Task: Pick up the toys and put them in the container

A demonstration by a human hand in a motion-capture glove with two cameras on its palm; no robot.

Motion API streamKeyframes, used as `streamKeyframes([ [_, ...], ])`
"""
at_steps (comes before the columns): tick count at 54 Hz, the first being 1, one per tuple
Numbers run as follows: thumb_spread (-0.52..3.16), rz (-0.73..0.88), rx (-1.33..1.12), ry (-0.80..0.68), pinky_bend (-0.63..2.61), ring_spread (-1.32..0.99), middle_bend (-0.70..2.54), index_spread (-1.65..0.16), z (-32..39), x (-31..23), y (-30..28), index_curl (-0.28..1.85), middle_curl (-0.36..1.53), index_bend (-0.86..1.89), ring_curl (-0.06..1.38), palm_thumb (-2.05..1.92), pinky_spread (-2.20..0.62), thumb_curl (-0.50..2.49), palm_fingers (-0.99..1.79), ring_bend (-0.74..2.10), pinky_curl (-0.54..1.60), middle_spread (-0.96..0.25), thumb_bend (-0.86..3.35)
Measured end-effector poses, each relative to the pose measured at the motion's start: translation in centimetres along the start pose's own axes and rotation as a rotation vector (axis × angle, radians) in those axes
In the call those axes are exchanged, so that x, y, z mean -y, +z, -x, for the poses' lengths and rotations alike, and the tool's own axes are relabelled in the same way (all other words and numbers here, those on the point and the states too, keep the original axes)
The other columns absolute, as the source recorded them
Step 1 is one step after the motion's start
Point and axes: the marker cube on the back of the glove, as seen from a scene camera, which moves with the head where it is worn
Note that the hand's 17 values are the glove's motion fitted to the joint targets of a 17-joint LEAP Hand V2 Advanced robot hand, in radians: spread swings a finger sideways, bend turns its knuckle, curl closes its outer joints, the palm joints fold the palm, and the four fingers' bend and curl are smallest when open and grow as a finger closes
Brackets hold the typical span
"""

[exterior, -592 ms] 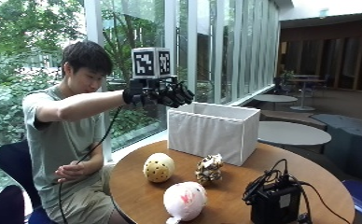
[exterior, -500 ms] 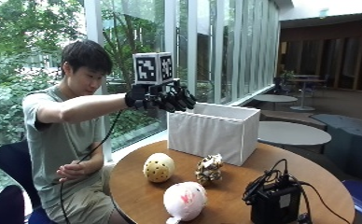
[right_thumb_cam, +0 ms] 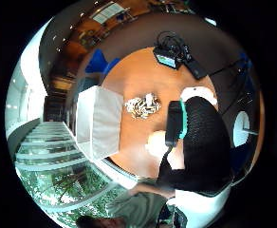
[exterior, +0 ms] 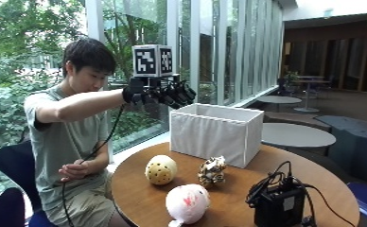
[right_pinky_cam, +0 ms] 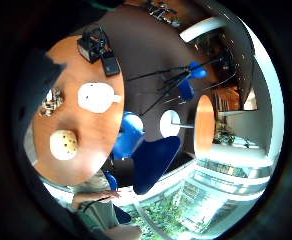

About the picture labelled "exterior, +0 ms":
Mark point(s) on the person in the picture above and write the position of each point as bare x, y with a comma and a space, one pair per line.
61, 138

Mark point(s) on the white marker cube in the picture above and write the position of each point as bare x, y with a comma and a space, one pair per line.
147, 60

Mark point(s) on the white fabric storage box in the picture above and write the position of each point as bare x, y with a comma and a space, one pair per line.
210, 135

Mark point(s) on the yellow spotted plush ball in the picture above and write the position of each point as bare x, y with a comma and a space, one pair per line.
161, 169

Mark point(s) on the small round white table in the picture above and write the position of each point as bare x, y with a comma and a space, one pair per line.
280, 99

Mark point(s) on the leopard print plush toy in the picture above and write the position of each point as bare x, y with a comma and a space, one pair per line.
212, 171

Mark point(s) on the pink white plush toy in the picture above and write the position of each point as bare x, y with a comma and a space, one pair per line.
186, 203

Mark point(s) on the large round white table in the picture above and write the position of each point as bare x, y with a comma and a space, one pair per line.
297, 135

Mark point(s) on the black electronics box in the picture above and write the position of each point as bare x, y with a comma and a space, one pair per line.
280, 206

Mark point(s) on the grey bench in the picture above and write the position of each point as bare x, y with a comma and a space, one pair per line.
352, 142

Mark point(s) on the tall round pedestal table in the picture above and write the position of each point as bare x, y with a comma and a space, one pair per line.
309, 94

